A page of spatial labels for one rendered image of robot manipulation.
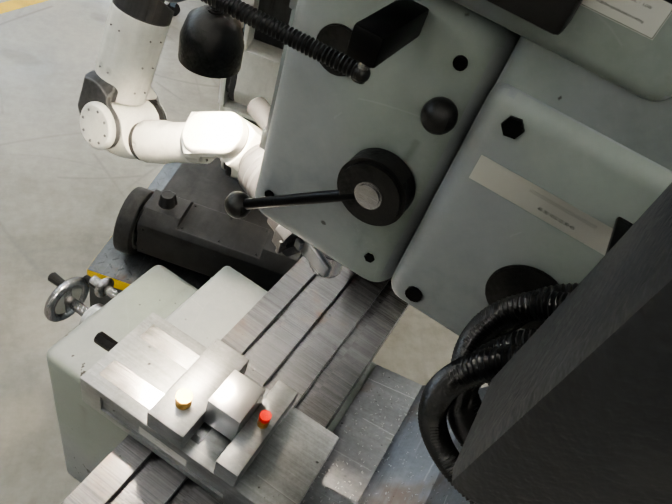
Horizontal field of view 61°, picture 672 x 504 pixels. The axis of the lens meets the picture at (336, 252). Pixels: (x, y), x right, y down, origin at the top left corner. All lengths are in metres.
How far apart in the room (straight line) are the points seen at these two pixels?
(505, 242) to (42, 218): 2.16
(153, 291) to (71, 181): 1.39
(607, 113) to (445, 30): 0.13
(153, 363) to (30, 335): 1.29
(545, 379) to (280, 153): 0.42
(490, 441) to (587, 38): 0.27
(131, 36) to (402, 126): 0.57
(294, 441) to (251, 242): 0.88
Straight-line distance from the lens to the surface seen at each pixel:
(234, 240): 1.63
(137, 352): 0.90
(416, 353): 2.32
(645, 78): 0.43
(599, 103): 0.45
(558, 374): 0.23
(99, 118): 1.02
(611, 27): 0.42
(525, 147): 0.46
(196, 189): 1.80
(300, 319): 1.06
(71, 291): 1.41
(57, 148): 2.81
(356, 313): 1.10
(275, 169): 0.61
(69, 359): 1.22
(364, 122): 0.53
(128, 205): 1.69
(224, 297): 1.16
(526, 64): 0.45
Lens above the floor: 1.78
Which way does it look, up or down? 45 degrees down
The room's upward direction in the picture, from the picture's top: 22 degrees clockwise
